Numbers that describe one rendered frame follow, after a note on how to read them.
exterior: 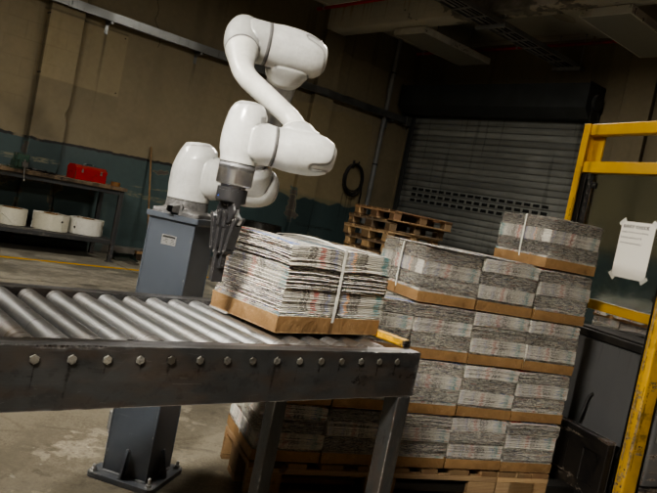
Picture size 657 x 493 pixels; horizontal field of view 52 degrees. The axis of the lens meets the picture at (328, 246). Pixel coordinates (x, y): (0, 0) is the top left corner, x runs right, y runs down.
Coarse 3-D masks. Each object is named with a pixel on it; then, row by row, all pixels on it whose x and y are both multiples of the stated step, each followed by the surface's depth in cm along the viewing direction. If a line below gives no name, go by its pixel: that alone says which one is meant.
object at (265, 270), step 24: (240, 240) 178; (264, 240) 171; (288, 240) 171; (240, 264) 178; (264, 264) 171; (288, 264) 163; (312, 264) 168; (216, 288) 184; (240, 288) 177; (264, 288) 170; (288, 288) 165; (312, 288) 170; (288, 312) 166; (312, 312) 172
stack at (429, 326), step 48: (432, 336) 278; (480, 336) 287; (432, 384) 280; (480, 384) 290; (288, 432) 260; (336, 432) 267; (432, 432) 283; (480, 432) 292; (240, 480) 268; (288, 480) 276; (336, 480) 284; (480, 480) 296
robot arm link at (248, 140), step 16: (240, 112) 161; (256, 112) 162; (224, 128) 163; (240, 128) 161; (256, 128) 162; (272, 128) 164; (224, 144) 163; (240, 144) 161; (256, 144) 162; (272, 144) 163; (224, 160) 165; (240, 160) 162; (256, 160) 164; (272, 160) 165
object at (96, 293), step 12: (12, 288) 159; (24, 288) 161; (36, 288) 163; (48, 288) 166; (60, 288) 169; (72, 288) 173; (144, 300) 182; (168, 300) 186; (180, 300) 188; (192, 300) 191; (204, 300) 194
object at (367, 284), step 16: (368, 256) 182; (384, 256) 189; (352, 272) 178; (368, 272) 182; (384, 272) 188; (352, 288) 180; (368, 288) 185; (384, 288) 189; (352, 304) 182; (368, 304) 186
